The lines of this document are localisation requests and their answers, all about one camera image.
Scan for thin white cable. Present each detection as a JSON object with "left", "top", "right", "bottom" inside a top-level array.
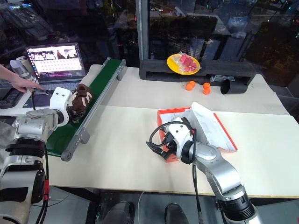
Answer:
[{"left": 137, "top": 191, "right": 146, "bottom": 224}]

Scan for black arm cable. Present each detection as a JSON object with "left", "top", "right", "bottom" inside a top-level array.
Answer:
[
  {"left": 149, "top": 122, "right": 205, "bottom": 224},
  {"left": 31, "top": 89, "right": 54, "bottom": 111}
]

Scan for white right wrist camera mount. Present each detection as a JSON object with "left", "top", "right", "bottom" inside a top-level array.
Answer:
[{"left": 166, "top": 117, "right": 196, "bottom": 160}]

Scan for black keypad device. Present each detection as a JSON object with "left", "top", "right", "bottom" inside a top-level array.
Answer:
[{"left": 0, "top": 88, "right": 24, "bottom": 109}]

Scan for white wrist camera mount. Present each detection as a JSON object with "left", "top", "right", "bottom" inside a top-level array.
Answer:
[
  {"left": 50, "top": 87, "right": 73, "bottom": 128},
  {"left": 166, "top": 117, "right": 196, "bottom": 160}
]

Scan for brown shoe with white letters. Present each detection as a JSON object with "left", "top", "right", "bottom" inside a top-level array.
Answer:
[{"left": 70, "top": 84, "right": 93, "bottom": 122}]

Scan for white wrapping paper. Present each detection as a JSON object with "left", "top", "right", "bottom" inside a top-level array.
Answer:
[{"left": 160, "top": 102, "right": 232, "bottom": 151}]

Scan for open laptop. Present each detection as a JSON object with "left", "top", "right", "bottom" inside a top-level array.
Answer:
[{"left": 23, "top": 42, "right": 87, "bottom": 109}]

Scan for green conveyor belt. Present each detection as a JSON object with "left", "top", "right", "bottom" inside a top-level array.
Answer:
[{"left": 45, "top": 57, "right": 127, "bottom": 162}]

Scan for dark rounded shape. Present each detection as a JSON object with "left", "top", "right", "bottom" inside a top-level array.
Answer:
[
  {"left": 102, "top": 201, "right": 135, "bottom": 224},
  {"left": 164, "top": 202, "right": 189, "bottom": 224}
]

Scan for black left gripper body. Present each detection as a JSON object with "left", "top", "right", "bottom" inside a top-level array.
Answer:
[{"left": 66, "top": 105, "right": 74, "bottom": 122}]

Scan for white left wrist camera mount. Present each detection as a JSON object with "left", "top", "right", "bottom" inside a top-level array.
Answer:
[{"left": 50, "top": 87, "right": 73, "bottom": 128}]

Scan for clear plastic wrapper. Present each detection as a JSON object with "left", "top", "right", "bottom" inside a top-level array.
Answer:
[{"left": 209, "top": 75, "right": 235, "bottom": 83}]

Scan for black cable with red clip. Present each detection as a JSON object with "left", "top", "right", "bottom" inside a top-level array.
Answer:
[{"left": 37, "top": 149, "right": 51, "bottom": 224}]

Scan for dark brown shoe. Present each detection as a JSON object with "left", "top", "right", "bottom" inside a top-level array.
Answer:
[{"left": 181, "top": 116, "right": 196, "bottom": 136}]

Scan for orange shoebox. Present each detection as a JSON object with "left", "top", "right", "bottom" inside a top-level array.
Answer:
[{"left": 157, "top": 102, "right": 238, "bottom": 163}]

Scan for black cylindrical cup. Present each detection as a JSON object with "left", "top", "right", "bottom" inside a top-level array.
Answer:
[{"left": 220, "top": 79, "right": 248, "bottom": 95}]

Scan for person's bare hand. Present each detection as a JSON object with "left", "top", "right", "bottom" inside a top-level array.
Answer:
[{"left": 10, "top": 76, "right": 29, "bottom": 93}]

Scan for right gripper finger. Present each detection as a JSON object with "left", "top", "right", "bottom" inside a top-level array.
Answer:
[
  {"left": 145, "top": 140, "right": 165, "bottom": 155},
  {"left": 160, "top": 149, "right": 173, "bottom": 162}
]

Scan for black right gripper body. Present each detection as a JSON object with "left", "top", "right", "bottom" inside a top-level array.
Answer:
[{"left": 161, "top": 132, "right": 180, "bottom": 162}]

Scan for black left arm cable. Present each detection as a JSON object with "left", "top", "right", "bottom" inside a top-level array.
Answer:
[{"left": 31, "top": 89, "right": 54, "bottom": 111}]

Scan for black foam block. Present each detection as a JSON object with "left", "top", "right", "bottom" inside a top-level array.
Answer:
[{"left": 139, "top": 59, "right": 256, "bottom": 86}]

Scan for yellow plate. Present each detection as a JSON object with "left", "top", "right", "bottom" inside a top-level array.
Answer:
[{"left": 166, "top": 53, "right": 201, "bottom": 75}]

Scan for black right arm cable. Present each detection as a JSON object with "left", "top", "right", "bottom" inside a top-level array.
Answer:
[{"left": 149, "top": 122, "right": 205, "bottom": 224}]

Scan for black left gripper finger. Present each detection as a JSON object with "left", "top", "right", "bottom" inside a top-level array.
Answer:
[{"left": 71, "top": 112, "right": 85, "bottom": 124}]

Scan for red blocks in clear bag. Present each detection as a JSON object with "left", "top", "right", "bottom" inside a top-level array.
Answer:
[{"left": 174, "top": 52, "right": 202, "bottom": 73}]

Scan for grey metal window post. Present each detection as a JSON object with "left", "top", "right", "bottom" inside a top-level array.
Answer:
[{"left": 135, "top": 0, "right": 150, "bottom": 62}]

